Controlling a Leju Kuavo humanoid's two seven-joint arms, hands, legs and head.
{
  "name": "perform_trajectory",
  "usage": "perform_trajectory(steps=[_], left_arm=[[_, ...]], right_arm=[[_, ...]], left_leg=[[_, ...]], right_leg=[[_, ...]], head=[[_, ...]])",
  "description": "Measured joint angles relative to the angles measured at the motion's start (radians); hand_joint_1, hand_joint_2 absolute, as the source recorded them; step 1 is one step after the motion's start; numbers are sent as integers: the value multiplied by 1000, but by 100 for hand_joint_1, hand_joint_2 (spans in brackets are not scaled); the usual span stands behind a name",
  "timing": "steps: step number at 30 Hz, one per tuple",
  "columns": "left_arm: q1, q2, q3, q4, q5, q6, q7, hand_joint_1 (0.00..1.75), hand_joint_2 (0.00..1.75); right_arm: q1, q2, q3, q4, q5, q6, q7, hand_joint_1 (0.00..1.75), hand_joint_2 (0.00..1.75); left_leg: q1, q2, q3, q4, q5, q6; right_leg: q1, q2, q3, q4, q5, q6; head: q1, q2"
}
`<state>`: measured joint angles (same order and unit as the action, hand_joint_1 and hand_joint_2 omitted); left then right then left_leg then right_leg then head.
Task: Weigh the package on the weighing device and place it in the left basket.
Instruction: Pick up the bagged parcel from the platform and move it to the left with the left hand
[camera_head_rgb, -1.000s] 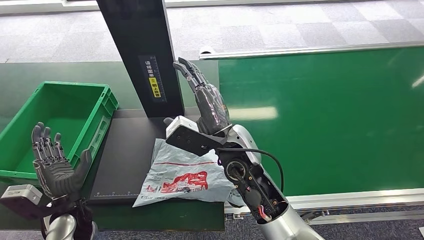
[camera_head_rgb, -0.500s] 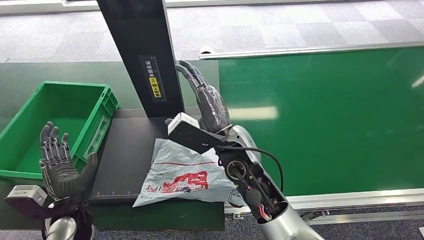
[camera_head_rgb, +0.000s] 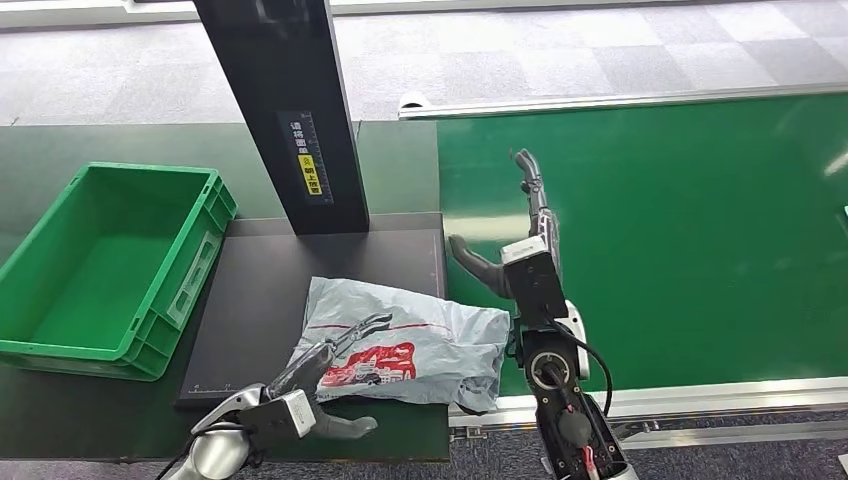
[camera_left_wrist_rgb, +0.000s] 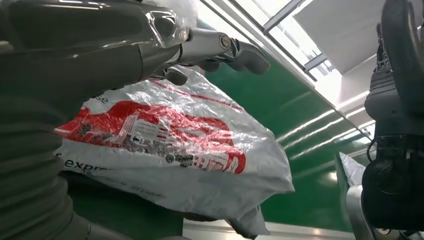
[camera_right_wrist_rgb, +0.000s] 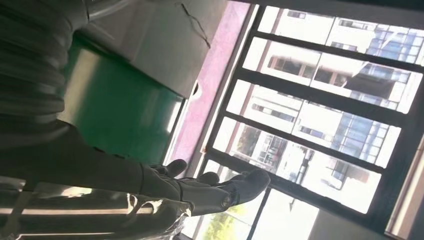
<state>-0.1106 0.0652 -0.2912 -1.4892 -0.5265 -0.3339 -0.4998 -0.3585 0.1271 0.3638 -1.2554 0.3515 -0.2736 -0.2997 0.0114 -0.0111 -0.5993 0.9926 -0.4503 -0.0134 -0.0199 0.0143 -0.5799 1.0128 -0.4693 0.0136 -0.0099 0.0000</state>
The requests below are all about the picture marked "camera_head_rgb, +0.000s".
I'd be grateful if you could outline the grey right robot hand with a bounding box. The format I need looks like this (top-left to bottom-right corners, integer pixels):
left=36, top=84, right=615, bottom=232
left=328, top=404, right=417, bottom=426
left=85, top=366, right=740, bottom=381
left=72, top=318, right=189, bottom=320
left=447, top=148, right=564, bottom=300

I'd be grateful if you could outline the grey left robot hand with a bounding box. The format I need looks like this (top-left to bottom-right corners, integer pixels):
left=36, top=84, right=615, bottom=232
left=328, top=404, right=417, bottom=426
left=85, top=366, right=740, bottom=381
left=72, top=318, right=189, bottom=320
left=264, top=311, right=394, bottom=443

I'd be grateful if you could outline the grey package with red print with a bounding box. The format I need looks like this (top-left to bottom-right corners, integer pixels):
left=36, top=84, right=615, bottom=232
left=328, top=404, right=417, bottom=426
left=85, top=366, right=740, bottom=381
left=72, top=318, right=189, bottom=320
left=290, top=275, right=513, bottom=415

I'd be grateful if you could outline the black weighing device with column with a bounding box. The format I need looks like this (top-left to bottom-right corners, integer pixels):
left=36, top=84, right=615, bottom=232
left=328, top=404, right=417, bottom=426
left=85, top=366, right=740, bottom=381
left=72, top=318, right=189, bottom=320
left=173, top=0, right=454, bottom=413

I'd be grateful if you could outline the green conveyor belt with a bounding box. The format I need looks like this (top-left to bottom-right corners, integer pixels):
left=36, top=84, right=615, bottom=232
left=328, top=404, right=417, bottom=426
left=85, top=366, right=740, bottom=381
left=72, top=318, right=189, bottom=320
left=435, top=92, right=848, bottom=399

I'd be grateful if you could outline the yellow label sticker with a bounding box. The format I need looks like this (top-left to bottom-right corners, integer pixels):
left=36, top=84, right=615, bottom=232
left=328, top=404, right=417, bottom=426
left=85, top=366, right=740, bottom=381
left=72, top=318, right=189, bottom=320
left=296, top=152, right=325, bottom=198

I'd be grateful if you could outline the green plastic crate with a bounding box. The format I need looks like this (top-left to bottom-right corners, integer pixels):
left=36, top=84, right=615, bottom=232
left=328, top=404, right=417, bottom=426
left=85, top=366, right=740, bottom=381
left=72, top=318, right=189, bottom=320
left=0, top=161, right=239, bottom=383

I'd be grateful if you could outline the aluminium conveyor underframe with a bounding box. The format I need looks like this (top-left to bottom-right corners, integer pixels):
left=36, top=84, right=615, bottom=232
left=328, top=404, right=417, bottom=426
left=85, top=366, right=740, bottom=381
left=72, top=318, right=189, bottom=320
left=449, top=409, right=848, bottom=453

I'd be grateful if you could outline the white baseboard strip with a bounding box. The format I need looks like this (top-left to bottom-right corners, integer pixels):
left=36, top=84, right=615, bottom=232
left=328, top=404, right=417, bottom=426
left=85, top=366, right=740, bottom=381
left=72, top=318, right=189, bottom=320
left=0, top=0, right=670, bottom=29

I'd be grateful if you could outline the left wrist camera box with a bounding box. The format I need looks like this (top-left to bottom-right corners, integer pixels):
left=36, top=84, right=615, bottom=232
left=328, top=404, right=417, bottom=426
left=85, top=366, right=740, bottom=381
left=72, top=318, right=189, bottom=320
left=237, top=388, right=319, bottom=452

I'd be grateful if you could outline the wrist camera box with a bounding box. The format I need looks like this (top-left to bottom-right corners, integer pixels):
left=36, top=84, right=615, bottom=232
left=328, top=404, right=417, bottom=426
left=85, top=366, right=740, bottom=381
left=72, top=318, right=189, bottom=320
left=237, top=388, right=319, bottom=452
left=499, top=234, right=572, bottom=327

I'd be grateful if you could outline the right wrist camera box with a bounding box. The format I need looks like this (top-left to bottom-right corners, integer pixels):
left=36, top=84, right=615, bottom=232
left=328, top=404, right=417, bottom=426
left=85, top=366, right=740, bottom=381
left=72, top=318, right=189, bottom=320
left=499, top=234, right=572, bottom=327

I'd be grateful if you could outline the aluminium conveyor side rail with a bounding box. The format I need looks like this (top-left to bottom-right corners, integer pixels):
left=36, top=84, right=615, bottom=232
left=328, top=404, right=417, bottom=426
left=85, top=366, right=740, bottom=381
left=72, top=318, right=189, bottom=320
left=397, top=80, right=848, bottom=121
left=447, top=376, right=848, bottom=429

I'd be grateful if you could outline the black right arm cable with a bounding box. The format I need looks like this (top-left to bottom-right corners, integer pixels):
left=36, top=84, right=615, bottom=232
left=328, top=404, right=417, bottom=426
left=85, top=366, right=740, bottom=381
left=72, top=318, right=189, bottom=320
left=548, top=316, right=615, bottom=420

